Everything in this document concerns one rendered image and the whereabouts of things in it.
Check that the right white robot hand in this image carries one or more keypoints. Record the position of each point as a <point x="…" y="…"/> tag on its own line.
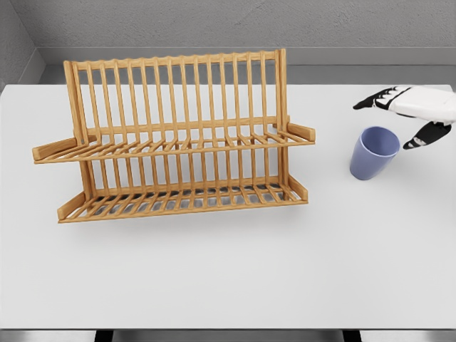
<point x="422" y="104"/>

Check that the blue plastic cup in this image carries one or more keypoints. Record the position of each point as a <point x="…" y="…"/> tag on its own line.
<point x="372" y="156"/>

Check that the wooden two-tier dish rack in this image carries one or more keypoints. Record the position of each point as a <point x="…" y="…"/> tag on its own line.
<point x="171" y="142"/>

